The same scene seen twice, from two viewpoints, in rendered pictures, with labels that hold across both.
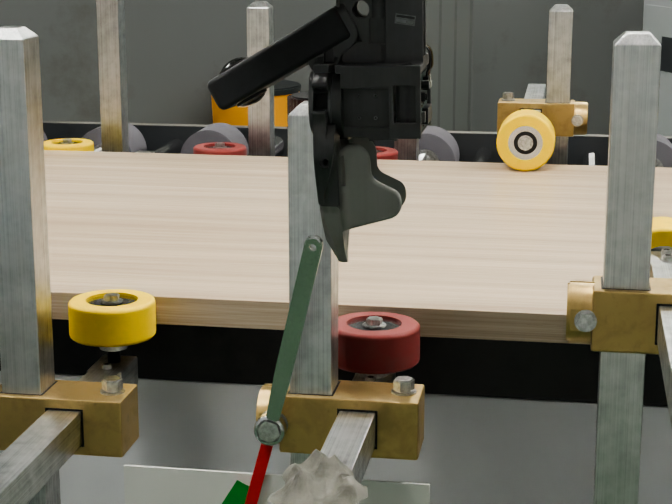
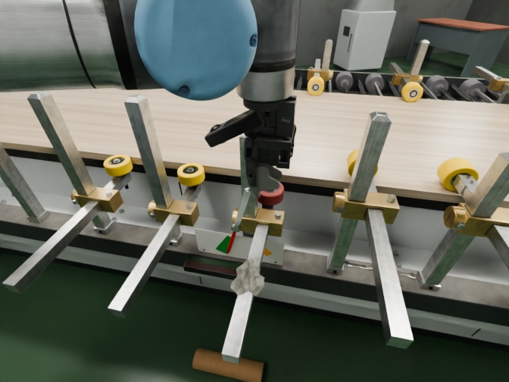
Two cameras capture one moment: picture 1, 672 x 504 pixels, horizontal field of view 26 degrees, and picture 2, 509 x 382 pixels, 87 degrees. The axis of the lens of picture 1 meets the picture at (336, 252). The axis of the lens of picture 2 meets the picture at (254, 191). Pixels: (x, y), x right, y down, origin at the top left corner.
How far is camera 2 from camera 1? 0.64 m
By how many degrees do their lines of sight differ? 25
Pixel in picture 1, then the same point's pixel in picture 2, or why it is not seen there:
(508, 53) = (307, 29)
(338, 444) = (256, 246)
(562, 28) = (329, 48)
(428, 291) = not seen: hidden behind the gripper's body
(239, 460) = (232, 201)
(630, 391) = (351, 227)
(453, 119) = not seen: hidden behind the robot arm
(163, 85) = not seen: hidden behind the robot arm
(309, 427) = (248, 226)
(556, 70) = (326, 61)
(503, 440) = (305, 203)
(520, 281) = (314, 158)
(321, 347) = (251, 206)
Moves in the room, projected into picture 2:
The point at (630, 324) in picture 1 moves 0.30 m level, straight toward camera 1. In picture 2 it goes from (356, 211) to (365, 352)
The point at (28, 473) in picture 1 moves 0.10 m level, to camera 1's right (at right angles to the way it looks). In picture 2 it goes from (159, 251) to (199, 252)
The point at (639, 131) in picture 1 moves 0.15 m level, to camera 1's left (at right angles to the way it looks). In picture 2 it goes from (374, 153) to (297, 151)
